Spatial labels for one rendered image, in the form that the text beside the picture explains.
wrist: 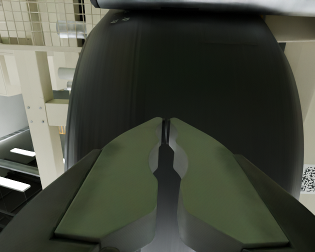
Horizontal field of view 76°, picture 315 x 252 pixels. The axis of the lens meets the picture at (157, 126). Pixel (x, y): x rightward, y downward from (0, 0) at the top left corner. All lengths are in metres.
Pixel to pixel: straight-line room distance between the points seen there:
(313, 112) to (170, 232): 0.35
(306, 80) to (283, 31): 0.12
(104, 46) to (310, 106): 0.38
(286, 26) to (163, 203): 0.43
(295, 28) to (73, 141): 0.44
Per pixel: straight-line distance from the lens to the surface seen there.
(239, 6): 0.31
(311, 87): 0.47
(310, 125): 0.48
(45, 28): 4.90
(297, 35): 0.49
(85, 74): 0.26
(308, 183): 0.56
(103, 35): 0.28
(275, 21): 0.57
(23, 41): 1.03
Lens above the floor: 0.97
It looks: 22 degrees up
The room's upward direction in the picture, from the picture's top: 178 degrees counter-clockwise
